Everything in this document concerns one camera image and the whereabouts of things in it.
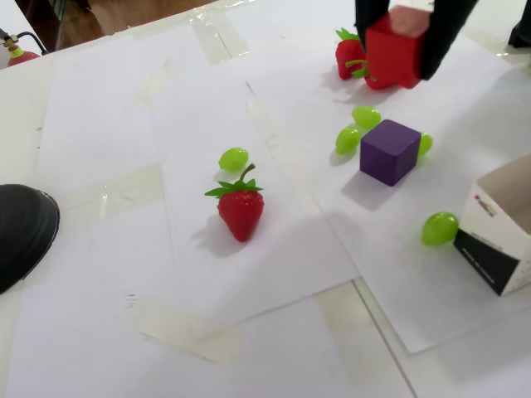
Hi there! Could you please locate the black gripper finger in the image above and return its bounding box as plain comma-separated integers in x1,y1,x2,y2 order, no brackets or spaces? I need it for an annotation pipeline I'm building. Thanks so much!
421,0,479,81
355,0,391,45

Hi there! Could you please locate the red wooden cube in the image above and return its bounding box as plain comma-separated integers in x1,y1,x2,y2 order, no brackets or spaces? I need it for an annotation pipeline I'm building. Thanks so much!
364,6,431,90

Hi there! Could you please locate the green plastic grape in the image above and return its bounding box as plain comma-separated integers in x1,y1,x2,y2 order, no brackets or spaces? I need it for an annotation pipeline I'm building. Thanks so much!
421,211,460,248
417,132,434,157
351,104,383,129
334,125,362,156
217,146,251,172

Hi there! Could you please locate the purple wooden cube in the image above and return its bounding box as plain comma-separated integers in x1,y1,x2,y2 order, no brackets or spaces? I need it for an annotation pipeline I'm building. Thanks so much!
359,119,422,188

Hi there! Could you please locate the red plastic strawberry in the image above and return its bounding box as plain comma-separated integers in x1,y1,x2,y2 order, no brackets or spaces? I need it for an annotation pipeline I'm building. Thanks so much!
204,163,266,243
334,27,368,81
345,59,400,91

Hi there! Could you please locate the beige tape strip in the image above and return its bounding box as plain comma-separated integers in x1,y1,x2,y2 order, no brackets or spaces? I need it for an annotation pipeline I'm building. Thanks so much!
60,162,163,219
315,280,377,332
127,294,245,365
189,7,253,66
246,95,324,213

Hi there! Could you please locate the open white black carton box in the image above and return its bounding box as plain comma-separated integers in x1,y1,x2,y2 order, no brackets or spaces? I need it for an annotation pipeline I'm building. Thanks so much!
452,152,531,298

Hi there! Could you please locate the white paper sheet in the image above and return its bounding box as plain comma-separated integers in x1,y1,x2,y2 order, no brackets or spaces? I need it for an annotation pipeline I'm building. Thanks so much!
246,16,531,356
147,78,361,341

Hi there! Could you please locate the dark wooden furniture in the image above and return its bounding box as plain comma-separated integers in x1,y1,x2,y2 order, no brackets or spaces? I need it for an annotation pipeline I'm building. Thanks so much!
16,0,67,53

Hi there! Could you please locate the red fire extinguisher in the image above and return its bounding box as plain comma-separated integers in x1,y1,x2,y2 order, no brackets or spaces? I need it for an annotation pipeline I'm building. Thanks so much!
0,28,42,69

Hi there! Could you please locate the black round stand base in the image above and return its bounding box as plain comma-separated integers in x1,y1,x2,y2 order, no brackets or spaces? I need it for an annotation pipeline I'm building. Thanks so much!
0,183,61,296

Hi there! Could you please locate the black extinguisher hose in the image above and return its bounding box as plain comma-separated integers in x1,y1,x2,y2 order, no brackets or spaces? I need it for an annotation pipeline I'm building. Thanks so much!
15,32,50,55

